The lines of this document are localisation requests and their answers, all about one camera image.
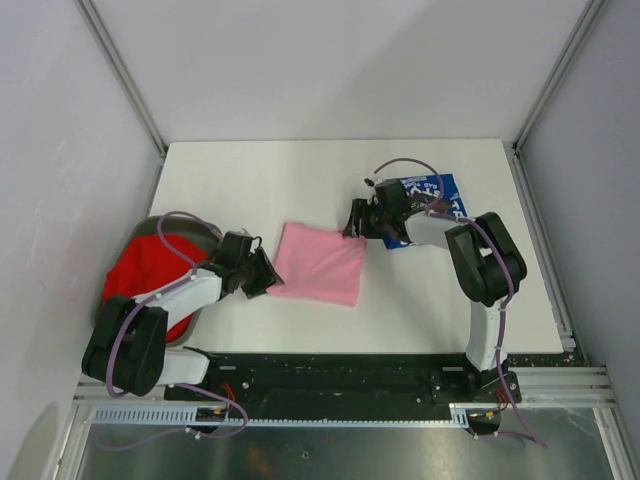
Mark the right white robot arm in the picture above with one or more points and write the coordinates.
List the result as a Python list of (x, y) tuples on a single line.
[(488, 265)]

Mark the aluminium frame post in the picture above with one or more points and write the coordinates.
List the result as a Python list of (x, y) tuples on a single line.
[(117, 65), (575, 43)]

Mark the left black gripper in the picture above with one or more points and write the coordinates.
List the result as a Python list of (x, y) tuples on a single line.
[(266, 275)]

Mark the left aluminium frame post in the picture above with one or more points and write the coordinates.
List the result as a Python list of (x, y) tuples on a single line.
[(117, 65)]

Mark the red t shirt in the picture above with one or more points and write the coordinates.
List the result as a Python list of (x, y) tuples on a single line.
[(146, 265)]

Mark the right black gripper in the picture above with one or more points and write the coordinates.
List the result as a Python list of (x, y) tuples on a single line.
[(361, 209)]

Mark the grey plastic tray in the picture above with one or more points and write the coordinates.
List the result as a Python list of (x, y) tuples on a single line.
[(200, 227)]

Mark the pink t shirt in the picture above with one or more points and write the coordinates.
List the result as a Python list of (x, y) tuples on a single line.
[(318, 265)]

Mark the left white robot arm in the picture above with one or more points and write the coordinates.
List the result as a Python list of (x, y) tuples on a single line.
[(127, 350)]

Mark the blue printed t shirt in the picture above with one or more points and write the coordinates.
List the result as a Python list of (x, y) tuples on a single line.
[(424, 189)]

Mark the right aluminium frame post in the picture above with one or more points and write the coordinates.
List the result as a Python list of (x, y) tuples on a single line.
[(575, 43)]

